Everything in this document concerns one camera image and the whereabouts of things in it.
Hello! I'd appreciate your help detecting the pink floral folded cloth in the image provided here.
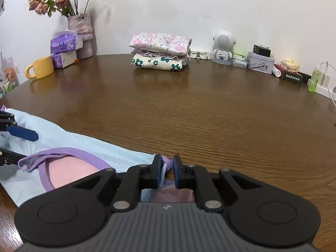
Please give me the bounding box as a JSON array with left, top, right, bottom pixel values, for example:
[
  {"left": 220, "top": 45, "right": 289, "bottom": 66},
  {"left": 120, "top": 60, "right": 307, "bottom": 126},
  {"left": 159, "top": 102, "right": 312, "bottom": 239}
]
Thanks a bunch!
[{"left": 129, "top": 33, "right": 192, "bottom": 55}]

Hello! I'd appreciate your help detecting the clear rack with bottles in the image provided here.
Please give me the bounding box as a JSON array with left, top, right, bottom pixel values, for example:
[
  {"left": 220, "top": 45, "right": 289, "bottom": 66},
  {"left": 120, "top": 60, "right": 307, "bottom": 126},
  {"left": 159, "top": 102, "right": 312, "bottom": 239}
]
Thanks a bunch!
[{"left": 0, "top": 52, "right": 21, "bottom": 99}]

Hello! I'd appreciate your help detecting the lilac ruffled folded cloth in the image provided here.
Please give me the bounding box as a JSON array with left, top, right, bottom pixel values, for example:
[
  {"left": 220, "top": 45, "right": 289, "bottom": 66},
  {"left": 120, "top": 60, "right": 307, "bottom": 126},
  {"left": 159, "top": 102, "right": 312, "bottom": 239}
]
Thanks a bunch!
[{"left": 131, "top": 48, "right": 191, "bottom": 62}]

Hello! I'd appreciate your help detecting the white cable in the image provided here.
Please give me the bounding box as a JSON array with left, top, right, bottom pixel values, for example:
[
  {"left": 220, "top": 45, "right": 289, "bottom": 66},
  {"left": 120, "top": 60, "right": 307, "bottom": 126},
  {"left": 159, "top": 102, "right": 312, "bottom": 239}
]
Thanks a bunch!
[{"left": 320, "top": 61, "right": 336, "bottom": 105}]

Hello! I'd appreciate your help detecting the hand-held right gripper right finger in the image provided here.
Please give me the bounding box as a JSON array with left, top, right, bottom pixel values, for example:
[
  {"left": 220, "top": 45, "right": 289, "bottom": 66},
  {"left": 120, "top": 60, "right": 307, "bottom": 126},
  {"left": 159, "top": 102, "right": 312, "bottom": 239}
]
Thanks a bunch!
[{"left": 172, "top": 154, "right": 265, "bottom": 213}]

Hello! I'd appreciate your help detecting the black labelled box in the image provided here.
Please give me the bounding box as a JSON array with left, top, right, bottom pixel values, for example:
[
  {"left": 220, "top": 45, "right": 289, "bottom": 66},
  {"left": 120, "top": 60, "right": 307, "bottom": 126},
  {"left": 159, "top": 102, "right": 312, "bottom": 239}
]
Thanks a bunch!
[{"left": 285, "top": 70, "right": 304, "bottom": 83}]

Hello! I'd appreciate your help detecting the green spray bottle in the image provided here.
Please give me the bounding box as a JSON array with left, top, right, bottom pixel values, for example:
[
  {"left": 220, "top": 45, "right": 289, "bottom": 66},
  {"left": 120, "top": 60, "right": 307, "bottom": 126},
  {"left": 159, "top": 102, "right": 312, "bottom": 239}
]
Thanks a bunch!
[{"left": 308, "top": 61, "right": 322, "bottom": 93}]

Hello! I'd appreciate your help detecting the yellow mug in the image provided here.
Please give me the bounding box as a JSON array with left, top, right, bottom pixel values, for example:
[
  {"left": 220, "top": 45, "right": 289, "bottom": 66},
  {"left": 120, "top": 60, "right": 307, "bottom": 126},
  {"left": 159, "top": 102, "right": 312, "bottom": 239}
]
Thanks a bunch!
[{"left": 25, "top": 56, "right": 55, "bottom": 80}]

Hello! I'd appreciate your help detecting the green flower folded cloth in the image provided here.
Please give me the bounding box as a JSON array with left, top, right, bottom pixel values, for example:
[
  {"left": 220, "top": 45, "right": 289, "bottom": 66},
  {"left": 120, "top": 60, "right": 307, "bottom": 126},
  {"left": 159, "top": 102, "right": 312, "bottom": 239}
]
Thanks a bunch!
[{"left": 131, "top": 53, "right": 187, "bottom": 71}]

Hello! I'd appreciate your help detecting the grey tin box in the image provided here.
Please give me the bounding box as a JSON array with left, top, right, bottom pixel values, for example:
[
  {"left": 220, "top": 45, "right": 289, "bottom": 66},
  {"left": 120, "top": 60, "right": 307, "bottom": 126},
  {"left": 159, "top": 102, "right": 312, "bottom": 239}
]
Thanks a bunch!
[{"left": 247, "top": 51, "right": 276, "bottom": 74}]

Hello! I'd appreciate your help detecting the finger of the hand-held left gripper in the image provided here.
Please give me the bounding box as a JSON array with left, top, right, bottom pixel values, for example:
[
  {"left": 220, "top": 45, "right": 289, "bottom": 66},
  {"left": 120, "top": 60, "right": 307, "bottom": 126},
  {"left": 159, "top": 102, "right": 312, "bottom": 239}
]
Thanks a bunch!
[
  {"left": 0, "top": 110, "right": 39, "bottom": 142},
  {"left": 0, "top": 148, "right": 28, "bottom": 166}
]

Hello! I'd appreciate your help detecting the white clip row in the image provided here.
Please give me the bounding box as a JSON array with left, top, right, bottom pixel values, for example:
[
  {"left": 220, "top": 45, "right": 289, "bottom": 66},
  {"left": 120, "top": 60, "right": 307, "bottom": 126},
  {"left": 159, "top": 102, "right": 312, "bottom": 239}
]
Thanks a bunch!
[{"left": 189, "top": 50, "right": 213, "bottom": 60}]

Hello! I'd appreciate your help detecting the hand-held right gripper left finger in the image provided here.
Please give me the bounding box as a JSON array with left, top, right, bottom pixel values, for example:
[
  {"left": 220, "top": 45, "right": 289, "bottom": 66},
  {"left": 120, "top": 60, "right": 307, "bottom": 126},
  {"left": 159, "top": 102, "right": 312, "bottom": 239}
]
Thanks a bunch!
[{"left": 66, "top": 154, "right": 163, "bottom": 213}]

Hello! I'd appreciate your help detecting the pink blue mesh vest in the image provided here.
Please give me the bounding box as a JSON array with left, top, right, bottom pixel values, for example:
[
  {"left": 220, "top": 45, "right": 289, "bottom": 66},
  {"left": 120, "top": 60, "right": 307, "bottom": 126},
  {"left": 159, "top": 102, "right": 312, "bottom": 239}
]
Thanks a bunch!
[{"left": 0, "top": 104, "right": 196, "bottom": 207}]

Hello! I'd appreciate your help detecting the white power strip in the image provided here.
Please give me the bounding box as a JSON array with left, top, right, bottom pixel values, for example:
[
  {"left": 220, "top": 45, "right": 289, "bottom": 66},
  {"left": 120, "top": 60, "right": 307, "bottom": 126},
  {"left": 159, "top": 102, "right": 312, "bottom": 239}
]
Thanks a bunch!
[{"left": 310, "top": 70, "right": 336, "bottom": 100}]

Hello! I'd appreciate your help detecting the purple tissue pack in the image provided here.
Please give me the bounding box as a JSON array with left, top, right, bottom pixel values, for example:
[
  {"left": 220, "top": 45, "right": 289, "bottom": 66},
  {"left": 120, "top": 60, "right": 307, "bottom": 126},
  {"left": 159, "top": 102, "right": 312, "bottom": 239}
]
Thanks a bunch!
[
  {"left": 50, "top": 30, "right": 84, "bottom": 54},
  {"left": 51, "top": 49, "right": 78, "bottom": 69}
]

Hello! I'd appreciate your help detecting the black charger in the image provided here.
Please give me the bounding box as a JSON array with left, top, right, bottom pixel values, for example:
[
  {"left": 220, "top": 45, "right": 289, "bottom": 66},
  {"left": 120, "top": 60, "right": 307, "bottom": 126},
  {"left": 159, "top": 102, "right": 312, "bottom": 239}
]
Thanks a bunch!
[{"left": 253, "top": 45, "right": 271, "bottom": 58}]

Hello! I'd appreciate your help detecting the cream yellow round box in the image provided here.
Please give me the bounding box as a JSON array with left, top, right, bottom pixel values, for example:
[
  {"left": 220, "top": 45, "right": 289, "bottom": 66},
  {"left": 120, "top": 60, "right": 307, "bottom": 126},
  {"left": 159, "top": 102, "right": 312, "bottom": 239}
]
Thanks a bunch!
[{"left": 280, "top": 60, "right": 300, "bottom": 73}]

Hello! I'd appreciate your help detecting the vase of dried roses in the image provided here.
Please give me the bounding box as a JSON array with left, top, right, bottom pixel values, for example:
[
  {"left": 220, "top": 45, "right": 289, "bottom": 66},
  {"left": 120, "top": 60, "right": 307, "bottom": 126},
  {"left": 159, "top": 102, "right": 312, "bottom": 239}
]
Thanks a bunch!
[{"left": 67, "top": 13, "right": 94, "bottom": 59}]

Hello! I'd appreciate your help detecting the white robot speaker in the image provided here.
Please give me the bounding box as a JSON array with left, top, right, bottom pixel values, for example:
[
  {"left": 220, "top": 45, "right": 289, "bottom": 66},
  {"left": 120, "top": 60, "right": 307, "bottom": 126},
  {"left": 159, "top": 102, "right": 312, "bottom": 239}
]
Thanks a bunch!
[{"left": 211, "top": 30, "right": 237, "bottom": 66}]

